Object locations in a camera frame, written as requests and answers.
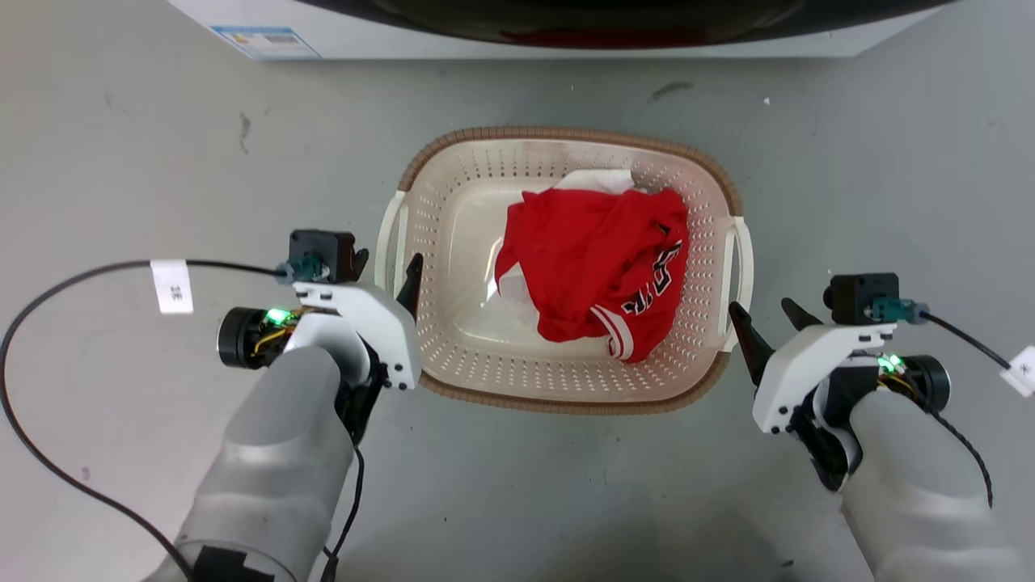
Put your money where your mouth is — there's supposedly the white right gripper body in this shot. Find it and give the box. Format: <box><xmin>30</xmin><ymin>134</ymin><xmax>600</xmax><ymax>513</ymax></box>
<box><xmin>752</xmin><ymin>323</ymin><xmax>953</xmax><ymax>492</ymax></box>

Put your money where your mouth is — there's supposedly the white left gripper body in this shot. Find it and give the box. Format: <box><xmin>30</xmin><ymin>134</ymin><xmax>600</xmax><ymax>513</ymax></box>
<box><xmin>217</xmin><ymin>279</ymin><xmax>423</xmax><ymax>444</ymax></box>

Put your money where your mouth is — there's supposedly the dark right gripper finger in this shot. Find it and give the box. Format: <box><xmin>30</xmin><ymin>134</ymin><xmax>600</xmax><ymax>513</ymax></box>
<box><xmin>780</xmin><ymin>297</ymin><xmax>826</xmax><ymax>333</ymax></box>
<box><xmin>729</xmin><ymin>302</ymin><xmax>775</xmax><ymax>387</ymax></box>

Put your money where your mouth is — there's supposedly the cream plastic laundry basket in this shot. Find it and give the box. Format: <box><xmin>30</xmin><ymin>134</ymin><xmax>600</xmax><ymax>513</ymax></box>
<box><xmin>374</xmin><ymin>125</ymin><xmax>755</xmax><ymax>416</ymax></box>

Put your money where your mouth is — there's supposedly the red sports jersey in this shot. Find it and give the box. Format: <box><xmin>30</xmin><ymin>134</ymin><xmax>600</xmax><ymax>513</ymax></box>
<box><xmin>495</xmin><ymin>188</ymin><xmax>691</xmax><ymax>364</ymax></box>

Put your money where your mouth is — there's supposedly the blue energy label sticker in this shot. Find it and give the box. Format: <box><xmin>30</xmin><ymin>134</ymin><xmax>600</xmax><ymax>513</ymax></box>
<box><xmin>212</xmin><ymin>26</ymin><xmax>322</xmax><ymax>60</ymax></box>

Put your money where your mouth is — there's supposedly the white washing machine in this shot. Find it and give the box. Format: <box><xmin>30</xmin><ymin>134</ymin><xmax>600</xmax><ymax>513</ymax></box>
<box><xmin>167</xmin><ymin>0</ymin><xmax>963</xmax><ymax>61</ymax></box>

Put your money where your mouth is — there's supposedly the dark washing machine door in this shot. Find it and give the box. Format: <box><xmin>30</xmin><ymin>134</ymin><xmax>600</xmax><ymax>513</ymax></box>
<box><xmin>299</xmin><ymin>0</ymin><xmax>955</xmax><ymax>48</ymax></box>

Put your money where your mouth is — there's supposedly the black right camera cable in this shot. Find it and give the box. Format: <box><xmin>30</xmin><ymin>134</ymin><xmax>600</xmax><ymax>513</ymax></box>
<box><xmin>922</xmin><ymin>311</ymin><xmax>1016</xmax><ymax>371</ymax></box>

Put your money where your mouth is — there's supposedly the black camera cable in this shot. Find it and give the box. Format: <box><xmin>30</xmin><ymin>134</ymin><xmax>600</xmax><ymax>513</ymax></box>
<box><xmin>0</xmin><ymin>259</ymin><xmax>292</xmax><ymax>582</ymax></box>
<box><xmin>922</xmin><ymin>311</ymin><xmax>1016</xmax><ymax>371</ymax></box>

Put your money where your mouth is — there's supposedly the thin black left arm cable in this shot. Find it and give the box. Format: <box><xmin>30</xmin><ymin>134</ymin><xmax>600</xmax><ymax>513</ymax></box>
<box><xmin>321</xmin><ymin>446</ymin><xmax>366</xmax><ymax>582</ymax></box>

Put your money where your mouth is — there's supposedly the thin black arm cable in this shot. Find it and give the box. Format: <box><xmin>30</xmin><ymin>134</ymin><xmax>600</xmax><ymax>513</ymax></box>
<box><xmin>321</xmin><ymin>446</ymin><xmax>366</xmax><ymax>582</ymax></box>
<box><xmin>928</xmin><ymin>408</ymin><xmax>995</xmax><ymax>510</ymax></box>

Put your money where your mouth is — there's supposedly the white cable tag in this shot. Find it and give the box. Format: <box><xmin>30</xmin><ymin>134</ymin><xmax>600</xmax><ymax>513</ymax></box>
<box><xmin>999</xmin><ymin>345</ymin><xmax>1035</xmax><ymax>399</ymax></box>
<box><xmin>150</xmin><ymin>259</ymin><xmax>196</xmax><ymax>315</ymax></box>

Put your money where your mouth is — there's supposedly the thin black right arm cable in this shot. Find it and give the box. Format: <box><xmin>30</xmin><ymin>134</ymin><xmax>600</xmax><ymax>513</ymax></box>
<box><xmin>928</xmin><ymin>408</ymin><xmax>995</xmax><ymax>510</ymax></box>

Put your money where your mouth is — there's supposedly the black left camera cable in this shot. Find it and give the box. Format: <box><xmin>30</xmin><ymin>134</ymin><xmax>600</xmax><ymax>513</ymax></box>
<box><xmin>0</xmin><ymin>259</ymin><xmax>292</xmax><ymax>582</ymax></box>

